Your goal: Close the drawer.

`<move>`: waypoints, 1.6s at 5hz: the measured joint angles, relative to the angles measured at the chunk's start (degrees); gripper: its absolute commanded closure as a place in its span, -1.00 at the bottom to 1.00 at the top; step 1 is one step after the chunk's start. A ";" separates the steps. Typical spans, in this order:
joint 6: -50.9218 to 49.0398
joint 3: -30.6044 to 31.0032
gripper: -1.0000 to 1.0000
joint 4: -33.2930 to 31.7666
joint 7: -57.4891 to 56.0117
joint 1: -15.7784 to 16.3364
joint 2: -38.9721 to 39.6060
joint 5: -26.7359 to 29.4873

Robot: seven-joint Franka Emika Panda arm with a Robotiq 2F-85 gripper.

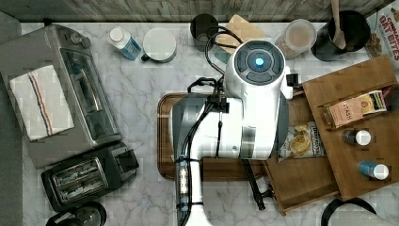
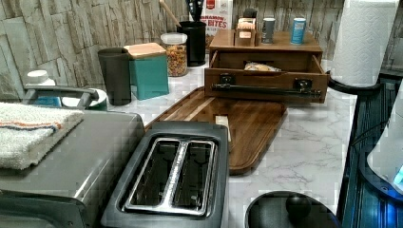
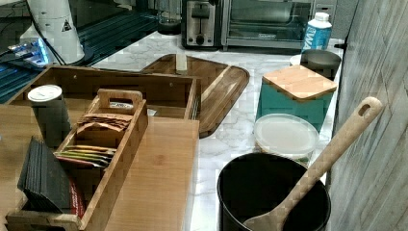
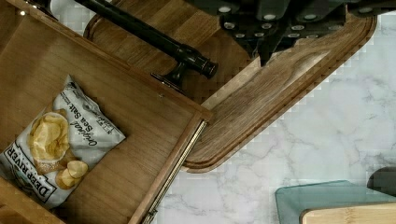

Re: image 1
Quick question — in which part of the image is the black kettle lid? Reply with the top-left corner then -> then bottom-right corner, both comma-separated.
45,202 -> 107,226

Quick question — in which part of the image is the wooden drawer cabinet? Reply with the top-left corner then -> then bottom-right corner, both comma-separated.
303,55 -> 399,201

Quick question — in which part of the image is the clear cereal jar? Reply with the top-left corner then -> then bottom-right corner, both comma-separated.
275,19 -> 316,60

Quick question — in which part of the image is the black tumbler cup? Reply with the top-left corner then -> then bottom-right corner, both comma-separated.
190,13 -> 218,52

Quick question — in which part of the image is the black paper towel holder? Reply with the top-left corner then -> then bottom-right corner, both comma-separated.
320,198 -> 376,226

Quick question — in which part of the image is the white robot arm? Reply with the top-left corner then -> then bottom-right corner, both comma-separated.
168,40 -> 294,226

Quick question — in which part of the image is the white bottle blue label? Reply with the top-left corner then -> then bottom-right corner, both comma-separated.
108,26 -> 141,61

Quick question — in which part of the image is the silver toaster oven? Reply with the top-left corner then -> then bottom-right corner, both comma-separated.
1,24 -> 120,169

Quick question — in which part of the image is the chips bag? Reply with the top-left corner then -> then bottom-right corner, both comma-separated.
278,121 -> 327,162

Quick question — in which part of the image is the wooden spoon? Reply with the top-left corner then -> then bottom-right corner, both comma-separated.
330,0 -> 346,49

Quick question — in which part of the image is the blue canister white cap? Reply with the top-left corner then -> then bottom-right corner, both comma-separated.
358,161 -> 390,180

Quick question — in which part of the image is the tea box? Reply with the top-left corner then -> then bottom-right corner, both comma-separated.
323,90 -> 387,129

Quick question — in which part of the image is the wooden drawer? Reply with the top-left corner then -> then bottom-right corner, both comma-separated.
263,90 -> 341,217

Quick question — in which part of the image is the dark spice bottle white cap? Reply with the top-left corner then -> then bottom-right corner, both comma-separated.
342,129 -> 372,146

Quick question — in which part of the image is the teal box wooden lid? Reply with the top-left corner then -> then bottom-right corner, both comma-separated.
215,14 -> 264,54

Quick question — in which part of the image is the white mug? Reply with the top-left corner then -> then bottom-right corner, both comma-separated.
141,27 -> 177,63

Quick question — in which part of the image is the cinnamon oat bites box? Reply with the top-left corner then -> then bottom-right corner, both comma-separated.
366,0 -> 399,72

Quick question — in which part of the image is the black two-slot toaster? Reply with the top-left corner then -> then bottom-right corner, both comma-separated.
40,142 -> 139,212

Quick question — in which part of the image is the wooden cutting board tray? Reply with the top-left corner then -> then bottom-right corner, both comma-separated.
156,92 -> 267,182

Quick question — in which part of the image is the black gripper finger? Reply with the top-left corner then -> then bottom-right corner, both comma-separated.
262,184 -> 276,199
242,159 -> 265,211

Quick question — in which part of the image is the white striped towel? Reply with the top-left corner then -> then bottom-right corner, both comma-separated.
9,65 -> 74,141

